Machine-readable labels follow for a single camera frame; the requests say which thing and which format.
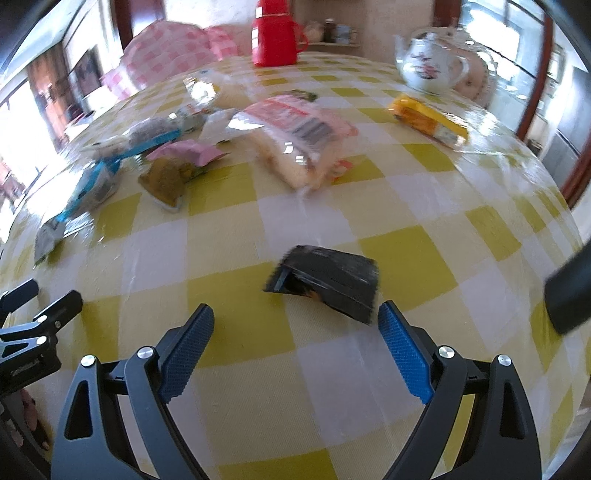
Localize cream ornate dining chair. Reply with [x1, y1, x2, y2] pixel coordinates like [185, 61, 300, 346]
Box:
[442, 29, 498, 109]

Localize yellow checkered tablecloth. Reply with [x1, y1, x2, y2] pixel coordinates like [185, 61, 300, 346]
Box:
[1, 53, 590, 479]

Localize pink small snack packet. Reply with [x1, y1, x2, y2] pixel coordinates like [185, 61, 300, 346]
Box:
[146, 140, 226, 167]

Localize blue striped snack packet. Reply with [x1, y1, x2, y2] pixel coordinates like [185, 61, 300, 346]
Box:
[57, 159, 121, 222]

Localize green garlic snack packet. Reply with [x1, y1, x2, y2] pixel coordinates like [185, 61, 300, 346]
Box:
[138, 158, 204, 212]

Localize small green candy wrapper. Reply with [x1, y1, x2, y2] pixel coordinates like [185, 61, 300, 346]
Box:
[290, 89, 318, 102]

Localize pink checkered covered chair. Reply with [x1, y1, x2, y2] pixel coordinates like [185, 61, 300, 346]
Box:
[101, 20, 238, 100]

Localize white floral teapot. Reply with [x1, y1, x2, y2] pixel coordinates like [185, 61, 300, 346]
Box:
[394, 32, 470, 95]

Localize pink wafer cracker pack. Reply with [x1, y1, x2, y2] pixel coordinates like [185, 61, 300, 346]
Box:
[228, 94, 358, 190]

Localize red thermos jug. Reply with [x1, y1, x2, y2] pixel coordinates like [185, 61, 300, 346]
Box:
[252, 0, 308, 67]

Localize blue white milk candy packet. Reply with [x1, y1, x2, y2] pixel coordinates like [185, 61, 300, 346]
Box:
[34, 215, 66, 265]

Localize black snack packet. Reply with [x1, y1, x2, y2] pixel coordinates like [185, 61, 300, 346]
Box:
[263, 245, 379, 325]

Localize clear bag white rolls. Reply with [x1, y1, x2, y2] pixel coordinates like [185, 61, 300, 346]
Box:
[183, 69, 257, 110]

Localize corner wall shelf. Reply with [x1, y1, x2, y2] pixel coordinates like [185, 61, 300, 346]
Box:
[304, 18, 359, 48]

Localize yellow biscuit pack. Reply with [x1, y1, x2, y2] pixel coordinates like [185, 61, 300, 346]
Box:
[388, 94, 469, 149]

